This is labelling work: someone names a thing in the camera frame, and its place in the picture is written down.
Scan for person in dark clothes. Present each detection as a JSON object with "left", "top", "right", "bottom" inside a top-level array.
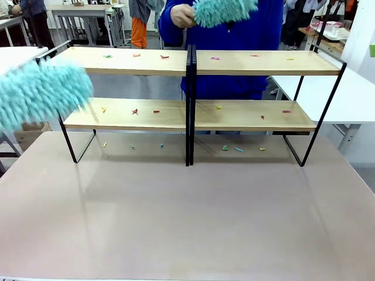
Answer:
[{"left": 8, "top": 0, "right": 56, "bottom": 50}]

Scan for large teal chenille duster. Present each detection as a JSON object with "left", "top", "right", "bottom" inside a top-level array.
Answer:
[{"left": 0, "top": 56, "right": 95, "bottom": 136}]

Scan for cardboard box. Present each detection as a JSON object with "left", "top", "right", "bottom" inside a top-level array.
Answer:
[{"left": 13, "top": 121, "right": 52, "bottom": 152}]

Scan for person's right hand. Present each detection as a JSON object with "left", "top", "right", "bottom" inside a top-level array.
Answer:
[{"left": 171, "top": 5, "right": 197, "bottom": 28}]

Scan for grey workbench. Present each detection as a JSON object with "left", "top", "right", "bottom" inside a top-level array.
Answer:
[{"left": 46, "top": 4, "right": 125, "bottom": 47}]

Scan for person in blue sweater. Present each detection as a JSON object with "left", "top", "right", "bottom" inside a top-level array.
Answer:
[{"left": 158, "top": 0, "right": 285, "bottom": 101}]

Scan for white side table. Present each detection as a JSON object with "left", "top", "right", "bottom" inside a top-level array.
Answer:
[{"left": 271, "top": 75, "right": 375, "bottom": 152}]

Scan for person in orange trousers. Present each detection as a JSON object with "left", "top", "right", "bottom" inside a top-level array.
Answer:
[{"left": 128, "top": 0, "right": 161, "bottom": 49}]

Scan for wooden shelf with black frame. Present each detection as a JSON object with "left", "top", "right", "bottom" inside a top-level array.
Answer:
[
  {"left": 35, "top": 40, "right": 192, "bottom": 167},
  {"left": 189, "top": 44, "right": 347, "bottom": 168}
]

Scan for small teal chenille duster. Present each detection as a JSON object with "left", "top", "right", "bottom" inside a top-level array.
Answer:
[{"left": 192, "top": 0, "right": 260, "bottom": 29}]

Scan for wooden workbench with clutter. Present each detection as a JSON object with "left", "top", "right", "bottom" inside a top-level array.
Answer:
[{"left": 298, "top": 17, "right": 352, "bottom": 55}]

